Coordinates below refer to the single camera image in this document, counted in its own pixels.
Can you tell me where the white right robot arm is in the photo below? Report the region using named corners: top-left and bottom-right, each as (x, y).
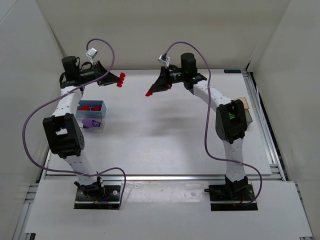
top-left (146, 53), bottom-right (248, 198)

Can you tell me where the red rounded lego brick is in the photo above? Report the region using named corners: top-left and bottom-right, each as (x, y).
top-left (77, 105), bottom-right (91, 111)

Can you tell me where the grey translucent container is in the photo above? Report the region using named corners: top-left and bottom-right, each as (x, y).
top-left (244, 109), bottom-right (253, 127)

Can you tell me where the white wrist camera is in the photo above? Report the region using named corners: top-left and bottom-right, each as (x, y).
top-left (158, 53), bottom-right (170, 68)
top-left (85, 47), bottom-right (98, 64)

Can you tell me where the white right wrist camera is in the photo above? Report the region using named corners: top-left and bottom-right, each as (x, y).
top-left (158, 53), bottom-right (170, 68)

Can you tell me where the orange translucent container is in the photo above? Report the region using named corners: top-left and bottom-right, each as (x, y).
top-left (237, 97), bottom-right (250, 110)

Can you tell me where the red green rounded lego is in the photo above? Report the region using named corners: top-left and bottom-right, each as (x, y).
top-left (90, 106), bottom-right (102, 112)

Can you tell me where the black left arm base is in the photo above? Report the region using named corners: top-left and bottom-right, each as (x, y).
top-left (73, 181), bottom-right (122, 210)

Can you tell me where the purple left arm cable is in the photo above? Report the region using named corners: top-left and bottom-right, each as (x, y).
top-left (22, 38), bottom-right (126, 210)

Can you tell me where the purple lego in container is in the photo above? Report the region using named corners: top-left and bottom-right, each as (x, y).
top-left (92, 120), bottom-right (101, 128)

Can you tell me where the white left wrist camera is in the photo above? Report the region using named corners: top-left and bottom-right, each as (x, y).
top-left (85, 47), bottom-right (98, 64)

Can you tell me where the red half-round lego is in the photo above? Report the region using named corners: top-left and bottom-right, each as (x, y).
top-left (116, 72), bottom-right (126, 88)

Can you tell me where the purple half-round lego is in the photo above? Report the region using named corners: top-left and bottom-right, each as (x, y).
top-left (81, 117), bottom-right (93, 129)

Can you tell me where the clear plastic container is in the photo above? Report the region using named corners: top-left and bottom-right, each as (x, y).
top-left (79, 117), bottom-right (105, 134)

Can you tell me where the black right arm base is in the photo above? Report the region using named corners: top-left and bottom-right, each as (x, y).
top-left (204, 184), bottom-right (258, 212)

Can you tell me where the blue label sticker right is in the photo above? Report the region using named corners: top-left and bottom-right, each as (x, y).
top-left (223, 69), bottom-right (242, 74)

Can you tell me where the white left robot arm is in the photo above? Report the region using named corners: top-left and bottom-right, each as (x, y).
top-left (42, 56), bottom-right (126, 200)

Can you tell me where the blue plastic container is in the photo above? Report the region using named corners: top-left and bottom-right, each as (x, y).
top-left (75, 100), bottom-right (107, 119)

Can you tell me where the red lego plate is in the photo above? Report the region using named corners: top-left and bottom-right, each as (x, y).
top-left (145, 91), bottom-right (153, 97)

